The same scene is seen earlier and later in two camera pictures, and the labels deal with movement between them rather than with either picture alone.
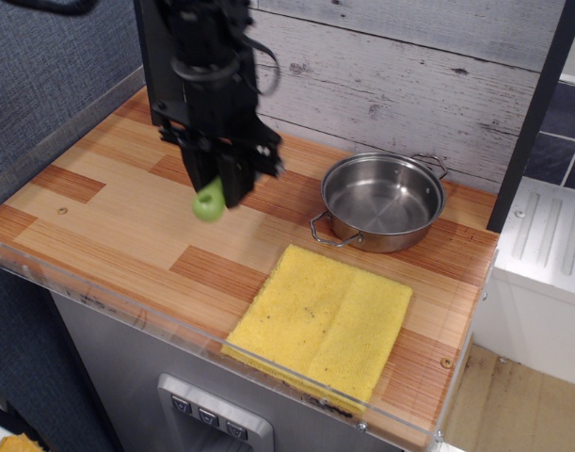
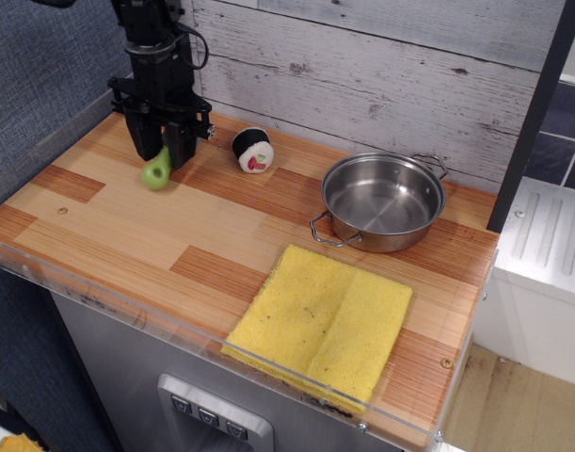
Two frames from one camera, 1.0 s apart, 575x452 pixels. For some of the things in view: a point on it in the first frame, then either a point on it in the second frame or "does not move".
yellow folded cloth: [322, 327] does not move
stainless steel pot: [380, 201] does not move
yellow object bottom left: [19, 443] does not move
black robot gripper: [219, 113] -> [164, 83]
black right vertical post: [535, 113] does not move
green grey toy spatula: [209, 202] -> [155, 174]
